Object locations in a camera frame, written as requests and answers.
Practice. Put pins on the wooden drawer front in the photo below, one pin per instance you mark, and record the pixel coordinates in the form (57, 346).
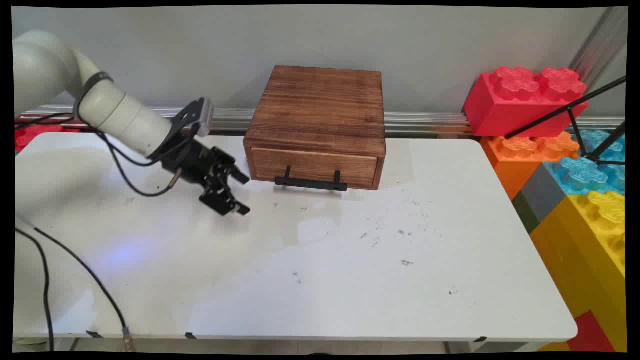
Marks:
(310, 162)

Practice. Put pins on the brown wooden cabinet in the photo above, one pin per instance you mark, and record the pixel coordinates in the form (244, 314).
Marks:
(320, 105)

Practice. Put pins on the small red toy brick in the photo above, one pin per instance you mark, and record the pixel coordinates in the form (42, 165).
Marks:
(592, 335)

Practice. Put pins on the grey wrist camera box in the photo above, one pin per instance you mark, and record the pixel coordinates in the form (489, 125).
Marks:
(204, 117)

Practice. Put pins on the flat red toy brick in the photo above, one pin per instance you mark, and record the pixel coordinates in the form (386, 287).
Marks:
(30, 136)

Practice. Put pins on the large red toy brick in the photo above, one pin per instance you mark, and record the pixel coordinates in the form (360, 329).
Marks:
(500, 107)

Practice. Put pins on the aluminium rail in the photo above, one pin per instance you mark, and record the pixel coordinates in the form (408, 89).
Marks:
(425, 122)

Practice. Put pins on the black tripod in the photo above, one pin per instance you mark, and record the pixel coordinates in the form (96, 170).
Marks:
(550, 115)

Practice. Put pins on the blue toy brick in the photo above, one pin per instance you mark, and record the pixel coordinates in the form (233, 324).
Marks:
(580, 175)

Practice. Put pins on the yellow toy brick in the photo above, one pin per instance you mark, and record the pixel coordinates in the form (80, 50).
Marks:
(580, 260)

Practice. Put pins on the orange toy brick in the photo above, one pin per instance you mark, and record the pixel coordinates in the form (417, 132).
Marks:
(510, 165)

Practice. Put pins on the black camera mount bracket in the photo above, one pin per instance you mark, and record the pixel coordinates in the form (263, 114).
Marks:
(176, 130)

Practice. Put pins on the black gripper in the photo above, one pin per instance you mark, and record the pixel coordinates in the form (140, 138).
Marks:
(190, 162)

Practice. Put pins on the green toy brick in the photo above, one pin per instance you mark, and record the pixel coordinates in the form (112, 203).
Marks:
(525, 212)

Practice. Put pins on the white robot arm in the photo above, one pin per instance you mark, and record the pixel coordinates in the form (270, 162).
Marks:
(115, 112)

